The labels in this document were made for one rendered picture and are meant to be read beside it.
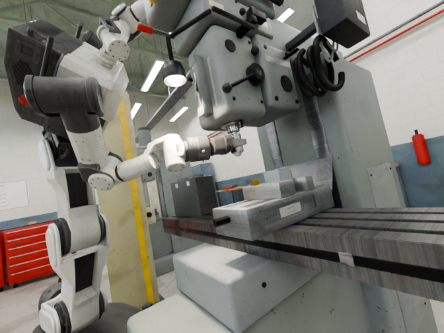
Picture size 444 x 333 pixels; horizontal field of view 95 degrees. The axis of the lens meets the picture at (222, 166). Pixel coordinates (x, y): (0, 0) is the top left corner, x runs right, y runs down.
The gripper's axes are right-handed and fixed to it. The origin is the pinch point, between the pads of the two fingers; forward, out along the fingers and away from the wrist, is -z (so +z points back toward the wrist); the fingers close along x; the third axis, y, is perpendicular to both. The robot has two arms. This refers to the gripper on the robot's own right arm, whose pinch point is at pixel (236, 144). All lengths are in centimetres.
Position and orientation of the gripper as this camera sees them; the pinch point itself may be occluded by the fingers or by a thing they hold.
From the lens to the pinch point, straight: 76.7
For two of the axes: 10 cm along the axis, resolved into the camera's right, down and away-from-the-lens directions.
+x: -2.4, 1.2, 9.6
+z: -9.5, 1.5, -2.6
